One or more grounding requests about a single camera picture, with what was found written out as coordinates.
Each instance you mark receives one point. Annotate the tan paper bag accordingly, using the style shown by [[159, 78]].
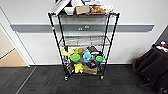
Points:
[[80, 51]]

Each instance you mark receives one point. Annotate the blue plush toy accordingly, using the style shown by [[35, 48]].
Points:
[[87, 56]]

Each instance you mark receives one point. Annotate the black flat bag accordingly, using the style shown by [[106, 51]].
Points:
[[94, 50]]

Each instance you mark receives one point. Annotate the plain green bowl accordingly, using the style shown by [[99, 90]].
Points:
[[75, 58]]

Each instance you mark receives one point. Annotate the small black pouch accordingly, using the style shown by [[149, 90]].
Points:
[[92, 64]]

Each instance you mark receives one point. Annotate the pale yellow plush toy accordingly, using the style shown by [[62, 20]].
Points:
[[66, 53]]

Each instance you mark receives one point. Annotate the green bowl with blue rim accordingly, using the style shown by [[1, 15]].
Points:
[[99, 59]]

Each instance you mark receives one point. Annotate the yellow plush toy red tag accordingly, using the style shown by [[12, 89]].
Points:
[[78, 68]]

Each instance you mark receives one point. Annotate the large brown cardboard box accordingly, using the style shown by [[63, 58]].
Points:
[[90, 69]]

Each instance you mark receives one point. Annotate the small brown cardboard box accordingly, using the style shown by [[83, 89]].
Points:
[[82, 10]]

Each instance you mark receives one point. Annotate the white bowl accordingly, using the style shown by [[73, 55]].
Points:
[[69, 10]]

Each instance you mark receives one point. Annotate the white pouch with blue rim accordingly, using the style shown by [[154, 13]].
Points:
[[76, 2]]

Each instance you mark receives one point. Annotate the stacked white boxes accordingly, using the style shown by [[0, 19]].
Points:
[[90, 2]]

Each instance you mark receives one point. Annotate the black office chair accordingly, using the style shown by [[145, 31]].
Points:
[[151, 70]]

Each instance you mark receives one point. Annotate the small square wall socket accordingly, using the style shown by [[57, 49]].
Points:
[[80, 29]]

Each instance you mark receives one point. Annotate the double round wall socket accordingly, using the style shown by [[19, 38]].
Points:
[[86, 26]]

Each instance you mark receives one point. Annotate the long grey wall band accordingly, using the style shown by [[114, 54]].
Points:
[[33, 28]]

